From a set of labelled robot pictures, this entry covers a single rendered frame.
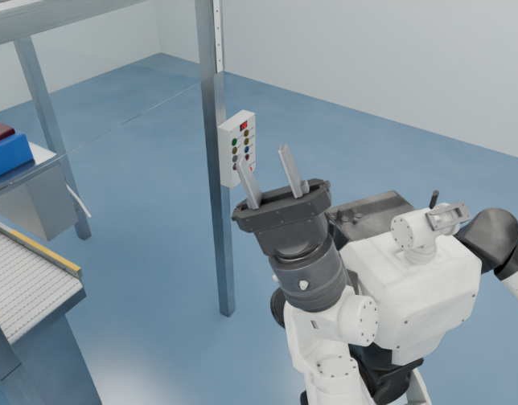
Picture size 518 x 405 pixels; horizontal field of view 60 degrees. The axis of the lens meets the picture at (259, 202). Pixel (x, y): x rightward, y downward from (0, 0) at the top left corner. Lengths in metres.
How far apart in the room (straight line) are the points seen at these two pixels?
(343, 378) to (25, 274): 1.17
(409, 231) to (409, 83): 3.32
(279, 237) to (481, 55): 3.43
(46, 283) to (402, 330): 1.08
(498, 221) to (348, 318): 0.55
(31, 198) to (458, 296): 1.02
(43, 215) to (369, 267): 0.85
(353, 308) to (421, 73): 3.53
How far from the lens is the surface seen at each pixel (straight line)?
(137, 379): 2.24
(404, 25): 4.01
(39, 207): 1.29
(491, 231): 1.06
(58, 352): 1.83
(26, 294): 1.54
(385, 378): 1.15
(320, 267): 0.56
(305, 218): 0.52
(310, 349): 0.69
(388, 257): 0.92
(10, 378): 1.44
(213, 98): 1.61
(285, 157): 0.51
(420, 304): 0.90
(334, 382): 0.67
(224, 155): 1.69
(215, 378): 2.19
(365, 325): 0.62
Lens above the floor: 1.87
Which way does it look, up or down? 38 degrees down
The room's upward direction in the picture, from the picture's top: straight up
